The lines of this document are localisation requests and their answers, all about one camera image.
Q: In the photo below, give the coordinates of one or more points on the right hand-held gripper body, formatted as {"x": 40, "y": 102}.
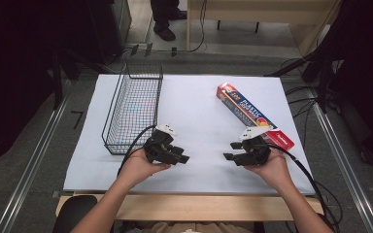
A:
{"x": 254, "y": 147}

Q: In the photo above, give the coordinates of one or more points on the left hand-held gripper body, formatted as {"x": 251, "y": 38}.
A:
{"x": 159, "y": 145}

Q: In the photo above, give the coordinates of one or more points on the person's right hand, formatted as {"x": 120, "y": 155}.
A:
{"x": 273, "y": 171}

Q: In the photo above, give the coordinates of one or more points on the person's left hand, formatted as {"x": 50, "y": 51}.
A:
{"x": 139, "y": 170}

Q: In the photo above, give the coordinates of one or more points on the red and blue plastic wrap box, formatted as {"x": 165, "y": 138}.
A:
{"x": 244, "y": 110}

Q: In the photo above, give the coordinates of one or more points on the white table sheet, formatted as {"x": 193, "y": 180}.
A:
{"x": 204, "y": 110}

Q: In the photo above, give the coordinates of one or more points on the light wooden table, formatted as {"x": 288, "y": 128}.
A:
{"x": 207, "y": 207}

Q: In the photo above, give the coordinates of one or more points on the black tripod stand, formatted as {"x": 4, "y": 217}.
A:
{"x": 317, "y": 64}

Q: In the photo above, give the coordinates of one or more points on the black chair seat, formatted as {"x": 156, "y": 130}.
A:
{"x": 74, "y": 212}

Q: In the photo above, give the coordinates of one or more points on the dark cabinet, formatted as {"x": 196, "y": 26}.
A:
{"x": 110, "y": 29}

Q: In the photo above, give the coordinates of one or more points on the dark curtain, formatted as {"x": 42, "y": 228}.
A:
{"x": 366, "y": 71}
{"x": 16, "y": 71}

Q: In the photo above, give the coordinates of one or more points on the light wooden bench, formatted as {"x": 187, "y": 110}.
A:
{"x": 259, "y": 9}

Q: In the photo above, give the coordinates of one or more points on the metal floor rail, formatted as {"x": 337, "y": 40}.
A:
{"x": 346, "y": 168}
{"x": 29, "y": 168}

